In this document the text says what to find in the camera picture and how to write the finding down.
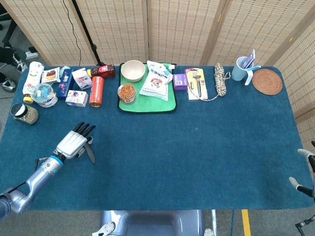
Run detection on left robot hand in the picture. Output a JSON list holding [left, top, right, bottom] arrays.
[[56, 122, 96, 158]]

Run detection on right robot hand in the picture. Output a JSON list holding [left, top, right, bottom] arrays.
[[288, 141, 315, 199]]

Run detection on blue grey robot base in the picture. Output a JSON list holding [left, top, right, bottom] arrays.
[[99, 209, 205, 236]]

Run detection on small white purple box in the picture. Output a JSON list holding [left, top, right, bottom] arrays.
[[65, 89, 89, 108]]

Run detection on glass jar with black lid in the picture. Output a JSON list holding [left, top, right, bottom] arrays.
[[10, 103, 39, 125]]

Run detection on clear tub of coloured clips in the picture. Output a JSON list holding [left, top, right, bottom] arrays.
[[31, 83, 59, 108]]

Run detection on orange cylindrical can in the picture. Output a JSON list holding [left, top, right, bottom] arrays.
[[89, 76, 105, 108]]

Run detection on tall dark blue box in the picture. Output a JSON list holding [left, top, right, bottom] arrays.
[[58, 68, 74, 100]]

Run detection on white carton red blue print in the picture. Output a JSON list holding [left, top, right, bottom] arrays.
[[71, 67, 94, 90]]

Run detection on snack packet with cake picture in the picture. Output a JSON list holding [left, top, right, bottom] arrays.
[[40, 66, 61, 84]]

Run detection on clear jar of orange snacks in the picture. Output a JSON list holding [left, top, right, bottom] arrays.
[[117, 83, 137, 106]]

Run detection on white pouch with yellow cap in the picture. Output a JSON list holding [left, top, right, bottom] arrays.
[[22, 61, 45, 104]]

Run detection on brown bottle with red label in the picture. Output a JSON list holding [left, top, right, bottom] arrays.
[[87, 63, 116, 79]]

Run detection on green mat with black edge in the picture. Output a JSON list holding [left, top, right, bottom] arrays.
[[117, 62, 178, 114]]

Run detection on white black sneaker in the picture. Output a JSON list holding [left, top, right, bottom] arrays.
[[12, 51, 28, 72], [0, 78, 17, 93]]

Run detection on round woven coaster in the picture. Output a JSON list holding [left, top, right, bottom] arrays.
[[252, 68, 284, 95]]

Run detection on cream bowl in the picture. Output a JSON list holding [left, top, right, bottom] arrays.
[[121, 59, 146, 83]]

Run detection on white power strip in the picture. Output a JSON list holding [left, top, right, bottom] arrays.
[[25, 46, 39, 59]]

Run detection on blue felt table cover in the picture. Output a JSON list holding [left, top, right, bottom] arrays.
[[0, 65, 315, 212]]

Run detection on white powder bag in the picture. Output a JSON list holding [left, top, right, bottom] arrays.
[[139, 60, 174, 102]]

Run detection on white blue plastic tool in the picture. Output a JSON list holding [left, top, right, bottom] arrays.
[[244, 65, 262, 86]]

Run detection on black stand pole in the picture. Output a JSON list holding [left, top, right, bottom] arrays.
[[71, 0, 104, 66]]

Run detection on light blue cup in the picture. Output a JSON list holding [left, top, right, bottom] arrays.
[[231, 56, 254, 82]]

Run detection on purple white packets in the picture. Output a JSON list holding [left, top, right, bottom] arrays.
[[242, 48, 256, 69]]

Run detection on bamboo folding screen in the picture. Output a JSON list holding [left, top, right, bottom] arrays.
[[0, 0, 315, 146]]

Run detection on razor blister pack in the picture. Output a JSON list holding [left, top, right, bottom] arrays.
[[185, 68, 209, 101]]

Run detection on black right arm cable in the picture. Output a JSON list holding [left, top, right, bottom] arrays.
[[294, 215, 315, 236]]

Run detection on thin black hanging cable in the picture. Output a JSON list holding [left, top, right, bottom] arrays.
[[62, 0, 82, 65]]

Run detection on bundle of twisted rope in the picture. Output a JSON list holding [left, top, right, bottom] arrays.
[[201, 63, 231, 102]]

